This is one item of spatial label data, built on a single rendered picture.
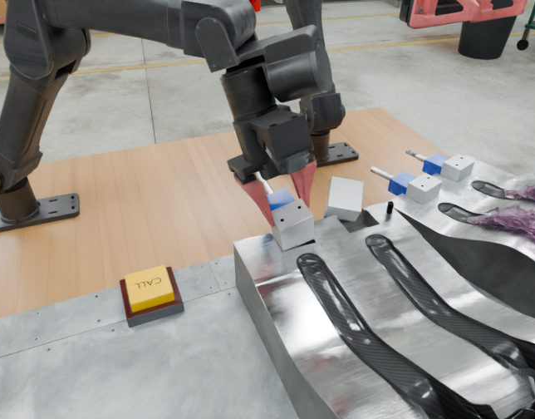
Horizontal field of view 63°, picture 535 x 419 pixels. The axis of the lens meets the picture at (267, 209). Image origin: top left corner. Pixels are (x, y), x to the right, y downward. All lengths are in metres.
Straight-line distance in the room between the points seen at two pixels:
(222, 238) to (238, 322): 0.19
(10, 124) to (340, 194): 0.50
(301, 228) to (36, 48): 0.40
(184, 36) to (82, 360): 0.43
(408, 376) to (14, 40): 0.59
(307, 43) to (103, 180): 0.61
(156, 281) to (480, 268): 0.48
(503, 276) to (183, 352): 0.47
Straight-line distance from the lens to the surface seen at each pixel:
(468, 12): 0.53
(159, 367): 0.61
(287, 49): 0.50
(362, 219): 0.71
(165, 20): 0.53
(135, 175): 0.97
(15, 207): 0.89
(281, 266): 0.59
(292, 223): 0.57
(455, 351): 0.51
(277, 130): 0.45
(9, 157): 0.80
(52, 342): 0.68
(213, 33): 0.50
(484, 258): 0.72
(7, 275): 0.82
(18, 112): 0.74
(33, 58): 0.64
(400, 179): 0.82
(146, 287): 0.66
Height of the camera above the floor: 1.30
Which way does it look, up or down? 37 degrees down
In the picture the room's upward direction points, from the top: straight up
